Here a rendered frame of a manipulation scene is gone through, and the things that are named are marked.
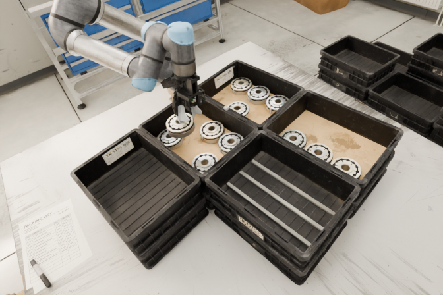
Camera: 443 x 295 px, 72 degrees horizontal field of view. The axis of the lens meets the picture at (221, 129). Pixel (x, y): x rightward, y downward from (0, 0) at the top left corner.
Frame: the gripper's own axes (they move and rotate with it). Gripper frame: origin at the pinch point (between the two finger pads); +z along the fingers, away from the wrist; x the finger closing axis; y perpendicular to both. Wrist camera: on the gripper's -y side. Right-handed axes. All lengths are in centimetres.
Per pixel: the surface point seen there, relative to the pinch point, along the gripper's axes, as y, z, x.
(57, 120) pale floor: -195, 102, -3
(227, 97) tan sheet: -11.9, 12.3, 34.5
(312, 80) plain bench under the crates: 4, 18, 84
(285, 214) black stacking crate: 45.2, 17.1, 2.2
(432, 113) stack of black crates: 58, 42, 139
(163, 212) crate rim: 19.6, 11.3, -27.0
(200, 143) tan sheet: -0.1, 16.5, 6.0
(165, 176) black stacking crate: 1.2, 19.6, -13.9
